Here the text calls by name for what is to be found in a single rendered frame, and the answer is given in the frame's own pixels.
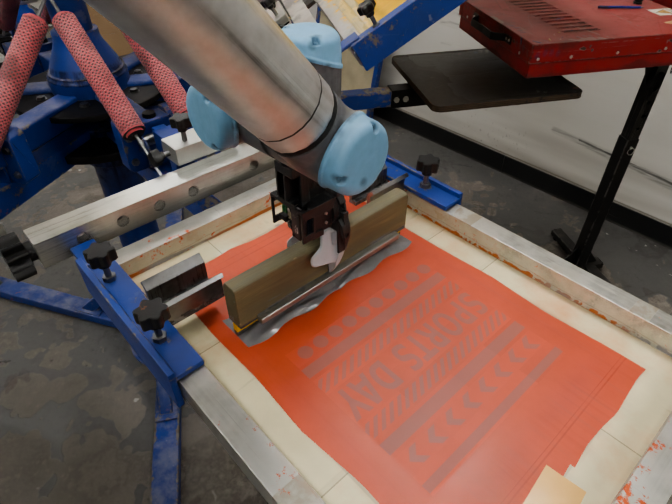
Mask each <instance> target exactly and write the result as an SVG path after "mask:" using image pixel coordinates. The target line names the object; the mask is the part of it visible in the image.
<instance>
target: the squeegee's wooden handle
mask: <svg viewBox="0 0 672 504"><path fill-rule="evenodd" d="M407 203H408V194H407V193H406V192H405V191H403V190H401V189H399V188H395V189H393V190H391V191H389V192H388V193H386V194H384V195H382V196H380V197H379V198H377V199H375V200H373V201H371V202H369V203H368V204H366V205H364V206H362V207H360V208H359V209H357V210H355V211H353V212H351V213H350V214H348V217H349V222H350V229H351V232H350V238H349V241H348V245H347V248H346V249H345V251H344V254H343V256H342V259H341V260H340V262H339V264H341V263H342V262H344V261H345V260H347V259H349V258H350V257H352V256H354V255H355V254H357V253H358V252H360V251H362V250H363V249H365V248H367V247H368V246H370V245H372V244H373V243H375V242H376V241H378V240H380V239H381V238H383V237H385V236H386V235H388V234H389V233H391V232H393V231H396V232H399V231H401V230H402V229H404V228H405V221H406V212H407ZM319 247H320V237H319V238H317V239H315V240H311V241H309V242H308V243H306V244H304V245H303V244H302V240H301V241H299V242H297V243H295V244H293V245H292V246H290V247H288V248H286V249H284V250H282V251H281V252H279V253H277V254H275V255H273V256H272V257H270V258H268V259H266V260H264V261H262V262H261V263H259V264H257V265H255V266H253V267H252V268H250V269H248V270H246V271H244V272H243V273H241V274H239V275H237V276H235V277H233V278H232V279H230V280H228V281H226V282H224V283H223V290H224V295H225V300H226V305H227V310H228V315H229V319H230V320H232V321H233V322H234V323H235V324H236V325H237V326H238V327H239V328H240V329H243V328H244V327H246V326H247V325H249V324H251V323H252V322H254V321H255V320H257V315H258V314H259V313H261V312H262V311H264V310H266V309H267V308H269V307H271V306H272V305H274V304H275V303H277V302H279V301H280V300H282V299H284V298H285V297H287V296H289V295H290V294H292V293H293V292H295V291H297V290H298V289H300V288H302V287H303V286H305V285H306V284H308V283H310V282H311V281H313V280H315V279H316V278H318V277H319V276H321V275H323V274H324V273H326V272H328V264H325V265H322V266H319V267H312V266H311V258H312V256H313V255H314V254H315V253H316V251H317V250H318V249H319ZM339 264H338V265H339Z"/></svg>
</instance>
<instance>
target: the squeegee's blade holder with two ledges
mask: <svg viewBox="0 0 672 504"><path fill-rule="evenodd" d="M397 239H399V233H398V232H396V231H393V232H391V233H389V234H388V235H386V236H385V237H383V238H381V239H380V240H378V241H376V242H375V243H373V244H372V245H370V246H368V247H367V248H365V249H363V250H362V251H360V252H358V253H357V254H355V255H354V256H352V257H350V258H349V259H347V260H345V261H344V262H342V263H341V264H339V265H338V266H337V267H336V268H335V269H334V270H333V271H332V272H329V271H328V272H326V273H324V274H323V275H321V276H319V277H318V278H316V279H315V280H313V281H311V282H310V283H308V284H306V285H305V286H303V287H302V288H300V289H298V290H297V291H295V292H293V293H292V294H290V295H289V296H287V297H285V298H284V299H282V300H280V301H279V302H277V303H275V304H274V305H272V306H271V307H269V308H267V309H266V310H264V311H262V312H261V313H259V314H258V315H257V320H258V321H260V322H261V323H262V324H264V323H265V322H267V321H269V320H270V319H272V318H273V317H275V316H277V315H278V314H280V313H281V312H283V311H284V310H286V309H288V308H289V307H291V306H292V305H294V304H296V303H297V302H299V301H300V300H302V299H304V298H305V297H307V296H308V295H310V294H311V293H313V292H315V291H316V290H318V289H319V288H321V287H323V286H324V285H326V284H327V283H329V282H330V281H332V280H334V279H335V278H337V277H338V276H340V275H342V274H343V273H345V272H346V271H348V270H349V269H351V268H353V267H354V266H356V265H357V264H359V263H361V262H362V261H364V260H365V259H367V258H369V257H370V256H372V255H373V254H375V253H376V252H378V251H380V250H381V249H383V248H384V247H386V246H388V245H389V244H391V243H392V242H394V241H395V240H397Z"/></svg>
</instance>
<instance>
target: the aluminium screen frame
mask: <svg viewBox="0 0 672 504"><path fill-rule="evenodd" d="M275 190H277V186H276V178H275V179H272V180H270V181H268V182H266V183H264V184H261V185H259V186H257V187H255V188H253V189H251V190H248V191H246V192H244V193H242V194H240V195H237V196H235V197H233V198H231V199H229V200H226V201H224V202H222V203H220V204H218V205H215V206H213V207H211V208H209V209H207V210H204V211H202V212H200V213H198V214H196V215H193V216H191V217H189V218H187V219H185V220H183V221H180V222H178V223H176V224H174V225H172V226H169V227H167V228H165V229H163V230H161V231H158V232H156V233H154V234H152V235H150V236H147V237H145V238H143V239H141V240H139V241H136V242H134V243H132V244H130V245H128V246H125V247H123V248H121V249H119V250H117V251H116V253H117V255H118V258H117V259H116V260H115V261H116V262H117V263H118V264H119V265H120V266H121V267H122V269H123V270H124V271H125V272H126V273H127V274H128V275H129V276H130V278H133V277H135V276H137V275H139V274H141V273H143V272H145V271H147V270H149V269H151V268H153V267H155V266H157V265H159V264H161V263H163V262H165V261H168V260H170V259H172V258H174V257H176V256H178V255H180V254H182V253H184V252H186V251H188V250H190V249H192V248H194V247H196V246H198V245H200V244H202V243H204V242H206V241H208V240H210V239H212V238H214V237H216V236H218V235H220V234H222V233H224V232H226V231H228V230H230V229H232V228H234V227H236V226H238V225H241V224H243V223H245V222H247V221H249V220H251V219H253V218H255V217H257V216H259V215H261V214H263V213H265V212H267V211H269V210H271V209H272V207H271V197H270V193H271V192H273V191H275ZM404 191H405V192H406V193H407V194H408V203H407V208H409V209H411V210H412V211H414V212H416V213H418V214H419V215H421V216H423V217H425V218H426V219H428V220H430V221H432V222H433V223H435V224H437V225H439V226H441V227H442V228H444V229H446V230H448V231H449V232H451V233H453V234H455V235H456V236H458V237H460V238H462V239H463V240H465V241H467V242H469V243H471V244H472V245H474V246H476V247H478V248H479V249H481V250H483V251H485V252H486V253H488V254H490V255H492V256H493V257H495V258H497V259H499V260H501V261H502V262H504V263H506V264H508V265H509V266H511V267H513V268H515V269H516V270H518V271H520V272H522V273H523V274H525V275H527V276H529V277H531V278H532V279H534V280H536V281H538V282H539V283H541V284H543V285H545V286H546V287H548V288H550V289H552V290H553V291H555V292H557V293H559V294H561V295H562V296H564V297H566V298H568V299H569V300H571V301H573V302H575V303H576V304H578V305H580V306H582V307H584V308H585V309H587V310H589V311H591V312H592V313H594V314H596V315H598V316H599V317H601V318H603V319H605V320H606V321H608V322H610V323H612V324H614V325H615V326H617V327H619V328H621V329H622V330H624V331H626V332H628V333H629V334H631V335H633V336H635V337H636V338H638V339H640V340H642V341H644V342H645V343H647V344H649V345H651V346H652V347H654V348H656V349H658V350H659V351H661V352H663V353H665V354H666V355H668V356H670V357H672V316H671V315H669V314H667V313H666V312H664V311H662V310H660V309H658V308H656V307H654V306H652V305H650V304H648V303H646V302H644V301H643V300H641V299H639V298H637V297H635V296H633V295H631V294H629V293H627V292H625V291H623V290H622V289H620V288H618V287H616V286H614V285H612V284H610V283H608V282H606V281H604V280H602V279H600V278H599V277H597V276H595V275H593V274H591V273H589V272H587V271H585V270H583V269H581V268H579V267H577V266H576V265H574V264H572V263H570V262H568V261H566V260H564V259H562V258H560V257H558V256H556V255H555V254H553V253H551V252H549V251H547V250H545V249H543V248H541V247H539V246H537V245H535V244H533V243H532V242H530V241H528V240H526V239H524V238H522V237H520V236H518V235H516V234H514V233H512V232H511V231H509V230H507V229H505V228H503V227H501V226H499V225H497V224H495V223H493V222H491V221H489V220H488V219H486V218H484V217H482V216H480V215H478V214H476V213H474V212H472V211H470V210H468V209H466V208H465V207H463V206H461V205H459V204H455V205H454V206H452V207H451V208H449V209H448V210H446V211H444V210H442V209H441V208H439V207H437V206H435V205H433V204H431V203H429V202H428V201H426V200H424V199H422V198H420V197H418V196H417V195H415V194H413V193H411V192H409V191H407V190H405V189H404ZM177 382H178V385H179V387H180V390H181V393H182V396H183V397H184V398H185V399H186V401H187V402H188V403H189V404H190V406H191V407H192V408H193V409H194V411H195V412H196V413H197V414H198V416H199V417H200V418H201V419H202V421H203V422H204V423H205V424H206V426H207V427H208V428H209V430H210V431H211V432H212V433H213V435H214V436H215V437H216V438H217V440H218V441H219V442H220V443H221V445H222V446H223V447H224V448H225V450H226V451H227V452H228V453H229V455H230V456H231V457H232V458H233V460H234V461H235V462H236V463H237V465H238V466H239V467H240V468H241V470H242V471H243V472H244V473H245V475H246V476H247V477H248V478H249V480H250V481H251V482H252V483H253V485H254V486H255V487H256V489H257V490H258V491H259V492H260V494H261V495H262V496H263V497H264V499H265V500H266V501H267V502H268V504H326V503H325V502H324V501H323V500H322V498H321V497H320V496H319V495H318V494H317V493H316V492H315V490H314V489H313V488H312V487H311V486H310V485H309V484H308V482H307V481H306V480H305V479H304V478H303V477H302V476H301V475H300V473H299V472H298V471H297V470H296V469H295V468H294V467H293V465H292V464H291V463H290V462H289V461H288V460H287V459H286V458H285V456H284V455H283V454H282V453H281V452H280V451H279V450H278V448H277V447H276V446H275V445H274V444H273V443H272V442H271V440H270V439H269V438H268V437H267V436H266V435H265V434H264V433H263V431H262V430H261V429H260V428H259V427H258V426H257V425H256V423H255V422H254V421H253V420H252V419H251V418H250V417H249V416H248V414H247V413H246V412H245V411H244V410H243V409H242V408H241V406H240V405H239V404H238V403H237V402H236V401H235V400H234V398H233V397H232V396H231V395H230V394H229V393H228V392H227V391H226V389H225V388H224V387H223V386H222V385H221V384H220V383H219V381H218V380H217V379H216V378H215V377H214V376H213V375H212V374H211V372H210V371H209V370H208V369H207V368H206V367H205V366H204V365H202V366H201V367H199V368H197V369H196V370H194V371H193V372H191V373H190V374H188V375H186V376H185V377H183V378H182V379H180V380H179V381H177ZM671 495H672V411H671V413H670V414H669V416H668V418H667V419H666V421H665V422H664V424H663V425H662V427H661V428H660V430H659V431H658V433H657V434H656V436H655V437H654V439H653V440H652V442H651V443H650V445H649V446H648V448H647V450H646V451H645V453H644V454H643V456H642V457H641V459H640V460H639V462H638V463H637V465H636V466H635V468H634V469H633V471H632V472H631V474H630V475H629V477H628V478H627V480H626V482H625V483H624V485H623V486H622V488H621V489H620V491H619V492H618V494H617V495H616V497H615V498H614V500H613V501H612V503H611V504H666V503H667V502H668V500H669V498H670V496H671Z"/></svg>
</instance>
